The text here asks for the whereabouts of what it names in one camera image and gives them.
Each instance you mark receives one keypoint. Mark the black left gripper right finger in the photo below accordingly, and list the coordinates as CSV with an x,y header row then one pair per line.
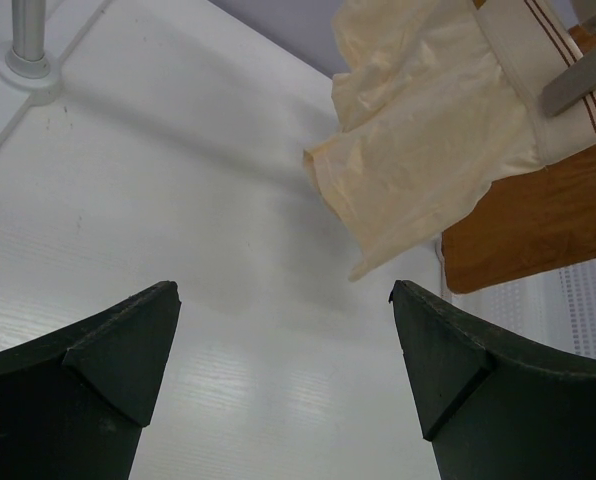
x,y
494,404

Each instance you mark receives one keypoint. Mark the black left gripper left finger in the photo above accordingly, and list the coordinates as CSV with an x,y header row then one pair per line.
x,y
74,402

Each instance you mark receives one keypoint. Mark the brown underwear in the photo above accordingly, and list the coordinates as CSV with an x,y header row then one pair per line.
x,y
541,214

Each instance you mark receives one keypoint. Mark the cream underwear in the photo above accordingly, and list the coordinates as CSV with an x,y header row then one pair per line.
x,y
441,99

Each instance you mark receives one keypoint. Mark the wooden hanger with cream underwear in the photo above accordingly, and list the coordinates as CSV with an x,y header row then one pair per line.
x,y
578,80

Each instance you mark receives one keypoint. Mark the white plastic basket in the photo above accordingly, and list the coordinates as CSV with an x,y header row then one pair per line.
x,y
556,308

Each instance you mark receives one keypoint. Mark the white metal clothes rack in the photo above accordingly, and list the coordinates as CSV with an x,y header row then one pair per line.
x,y
31,62

